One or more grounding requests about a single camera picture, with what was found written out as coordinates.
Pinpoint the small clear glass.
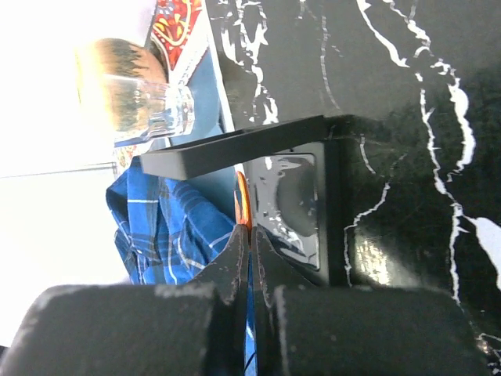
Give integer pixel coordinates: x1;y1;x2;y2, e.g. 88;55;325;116
103;74;196;146

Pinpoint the tan ceramic mug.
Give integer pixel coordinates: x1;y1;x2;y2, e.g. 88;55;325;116
75;38;168;136

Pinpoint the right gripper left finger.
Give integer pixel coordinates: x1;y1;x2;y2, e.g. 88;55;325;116
1;225;249;375

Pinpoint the round orange brooch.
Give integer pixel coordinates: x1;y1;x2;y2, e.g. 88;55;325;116
234;172;253;231

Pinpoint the blue patterned placemat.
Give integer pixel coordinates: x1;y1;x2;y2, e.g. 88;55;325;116
116;1;236;218

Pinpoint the blue plaid shirt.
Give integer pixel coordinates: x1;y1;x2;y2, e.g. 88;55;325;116
105;156;259;376

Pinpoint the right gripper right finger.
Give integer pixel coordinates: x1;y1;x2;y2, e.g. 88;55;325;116
250;227;488;375

